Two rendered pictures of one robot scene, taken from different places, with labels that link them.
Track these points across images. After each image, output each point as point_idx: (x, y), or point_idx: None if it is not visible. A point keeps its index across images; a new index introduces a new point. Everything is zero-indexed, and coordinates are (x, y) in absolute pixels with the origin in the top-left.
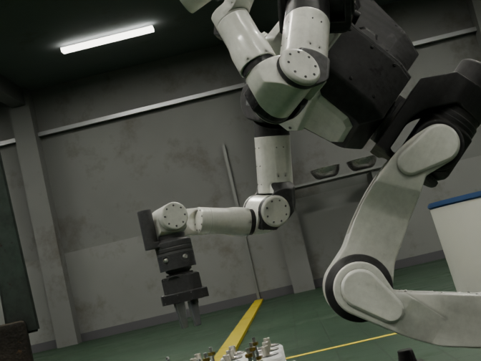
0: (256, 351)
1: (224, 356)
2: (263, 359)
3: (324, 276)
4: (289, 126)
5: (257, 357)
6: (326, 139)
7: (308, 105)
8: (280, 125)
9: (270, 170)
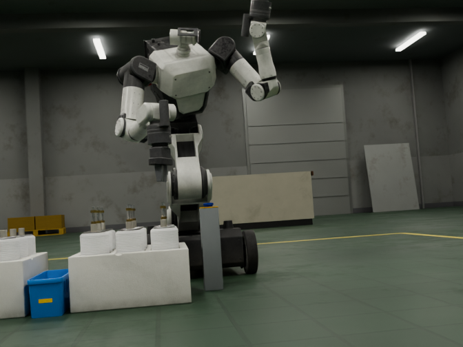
0: (103, 216)
1: (15, 229)
2: (32, 235)
3: (182, 173)
4: (176, 94)
5: (104, 220)
6: (176, 109)
7: (201, 92)
8: (171, 91)
9: None
